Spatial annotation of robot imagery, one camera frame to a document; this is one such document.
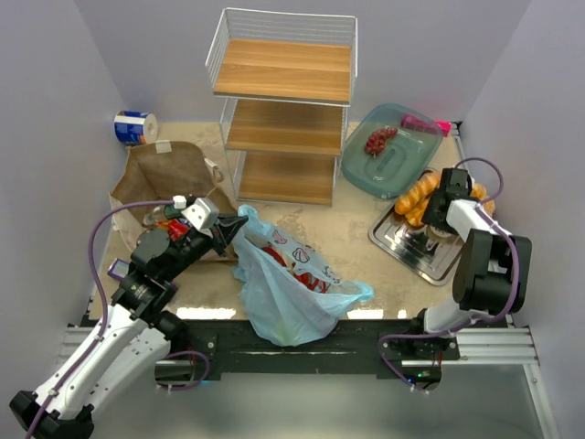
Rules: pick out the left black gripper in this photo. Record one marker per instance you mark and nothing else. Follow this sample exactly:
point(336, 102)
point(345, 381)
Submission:
point(218, 233)

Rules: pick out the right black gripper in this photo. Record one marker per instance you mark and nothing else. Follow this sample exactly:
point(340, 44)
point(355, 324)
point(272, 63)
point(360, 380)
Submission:
point(439, 212)

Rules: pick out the twisted sugar donut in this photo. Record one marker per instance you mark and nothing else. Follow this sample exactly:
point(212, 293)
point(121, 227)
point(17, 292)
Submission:
point(479, 192)

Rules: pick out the red candy bag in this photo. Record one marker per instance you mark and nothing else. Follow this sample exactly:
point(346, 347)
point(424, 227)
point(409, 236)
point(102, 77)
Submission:
point(175, 228)

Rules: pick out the brown paper grocery bag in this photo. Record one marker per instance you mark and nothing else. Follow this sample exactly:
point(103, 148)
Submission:
point(163, 169)

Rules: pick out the red toy lobster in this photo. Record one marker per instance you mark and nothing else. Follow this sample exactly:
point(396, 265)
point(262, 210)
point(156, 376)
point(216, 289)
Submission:
point(300, 274)

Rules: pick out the light blue plastic bag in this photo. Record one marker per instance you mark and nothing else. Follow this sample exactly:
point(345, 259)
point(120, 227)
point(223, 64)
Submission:
point(279, 308)

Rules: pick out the green label water bottle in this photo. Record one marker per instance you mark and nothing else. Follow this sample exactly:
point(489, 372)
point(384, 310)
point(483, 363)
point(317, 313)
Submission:
point(160, 214)

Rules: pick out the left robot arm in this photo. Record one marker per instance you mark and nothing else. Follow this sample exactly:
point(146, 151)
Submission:
point(135, 331)

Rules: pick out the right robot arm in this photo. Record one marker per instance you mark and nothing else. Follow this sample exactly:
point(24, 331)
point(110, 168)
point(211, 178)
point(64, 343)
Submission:
point(490, 281)

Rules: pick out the teal plastic food container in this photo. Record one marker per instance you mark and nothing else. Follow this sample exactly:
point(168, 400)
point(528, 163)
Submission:
point(391, 173)

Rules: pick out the long bread loaf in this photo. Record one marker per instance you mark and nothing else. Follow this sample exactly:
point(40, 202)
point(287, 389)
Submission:
point(420, 190)

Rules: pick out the round frosted donut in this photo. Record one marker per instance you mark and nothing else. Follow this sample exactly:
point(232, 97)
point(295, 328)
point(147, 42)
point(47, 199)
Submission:
point(438, 234)

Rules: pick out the orange croissant bread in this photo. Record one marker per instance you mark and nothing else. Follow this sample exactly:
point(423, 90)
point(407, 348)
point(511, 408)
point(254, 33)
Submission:
point(414, 217)

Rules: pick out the pink small object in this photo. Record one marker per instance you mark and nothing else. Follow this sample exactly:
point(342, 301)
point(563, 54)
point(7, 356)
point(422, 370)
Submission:
point(445, 127)

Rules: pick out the metal tray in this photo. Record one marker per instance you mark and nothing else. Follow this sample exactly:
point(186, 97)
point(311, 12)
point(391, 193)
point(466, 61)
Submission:
point(433, 260)

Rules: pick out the pink purple toy vegetable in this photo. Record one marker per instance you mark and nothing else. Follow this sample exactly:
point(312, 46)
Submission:
point(410, 122)

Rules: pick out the red grape bunch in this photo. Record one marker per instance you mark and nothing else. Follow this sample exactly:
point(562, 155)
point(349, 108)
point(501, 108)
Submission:
point(376, 142)

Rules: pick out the purple chocolate bar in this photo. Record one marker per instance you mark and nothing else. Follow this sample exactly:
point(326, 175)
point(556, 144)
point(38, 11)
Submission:
point(119, 269)

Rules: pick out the blue white toilet paper roll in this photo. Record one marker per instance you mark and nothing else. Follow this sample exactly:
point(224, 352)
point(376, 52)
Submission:
point(135, 128)

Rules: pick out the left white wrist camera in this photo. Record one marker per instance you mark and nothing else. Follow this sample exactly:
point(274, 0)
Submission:
point(202, 213)

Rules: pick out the white wire wooden shelf rack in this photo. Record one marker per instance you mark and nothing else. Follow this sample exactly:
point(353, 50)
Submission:
point(284, 83)

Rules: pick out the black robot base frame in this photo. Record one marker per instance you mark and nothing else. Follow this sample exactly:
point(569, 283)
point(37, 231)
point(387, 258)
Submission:
point(212, 349)

